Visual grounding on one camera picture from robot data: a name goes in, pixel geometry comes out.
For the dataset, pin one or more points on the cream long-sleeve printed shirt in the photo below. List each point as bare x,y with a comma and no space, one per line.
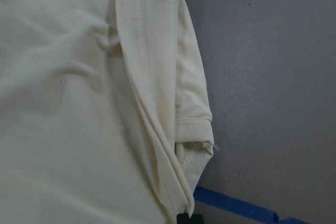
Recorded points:
105,115

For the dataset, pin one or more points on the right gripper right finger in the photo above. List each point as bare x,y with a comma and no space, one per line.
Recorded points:
196,219

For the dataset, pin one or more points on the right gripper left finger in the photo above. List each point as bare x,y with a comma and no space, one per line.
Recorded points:
182,218

